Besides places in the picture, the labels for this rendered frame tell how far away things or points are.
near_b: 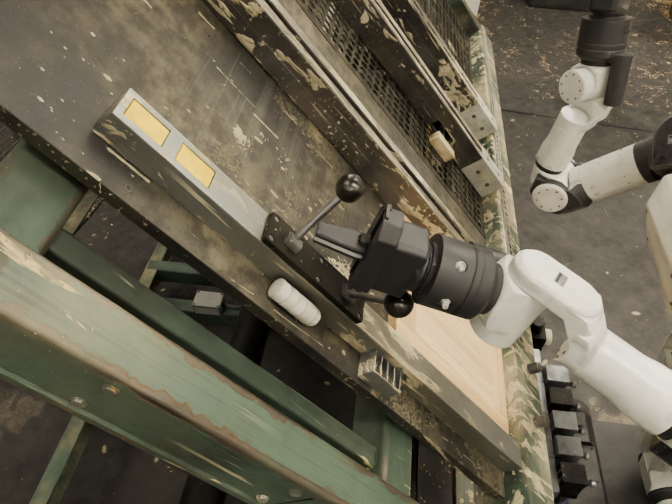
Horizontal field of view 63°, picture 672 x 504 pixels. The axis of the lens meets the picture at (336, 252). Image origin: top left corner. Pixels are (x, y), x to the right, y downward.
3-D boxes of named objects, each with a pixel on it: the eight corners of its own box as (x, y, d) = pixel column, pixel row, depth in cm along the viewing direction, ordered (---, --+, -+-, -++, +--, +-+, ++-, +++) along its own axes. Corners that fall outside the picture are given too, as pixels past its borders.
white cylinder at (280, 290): (264, 299, 70) (304, 331, 75) (281, 292, 69) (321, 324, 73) (269, 281, 72) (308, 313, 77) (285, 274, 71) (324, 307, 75)
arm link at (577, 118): (611, 55, 110) (581, 110, 120) (578, 61, 107) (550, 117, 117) (635, 73, 107) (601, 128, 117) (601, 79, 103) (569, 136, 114)
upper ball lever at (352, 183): (297, 263, 70) (374, 193, 69) (277, 246, 68) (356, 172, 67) (291, 250, 74) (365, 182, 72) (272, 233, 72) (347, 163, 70)
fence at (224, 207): (503, 472, 107) (522, 469, 105) (91, 130, 58) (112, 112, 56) (501, 447, 111) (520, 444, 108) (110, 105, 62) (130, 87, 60)
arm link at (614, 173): (562, 196, 137) (656, 162, 120) (551, 229, 129) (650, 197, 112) (537, 161, 133) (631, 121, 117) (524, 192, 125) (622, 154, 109)
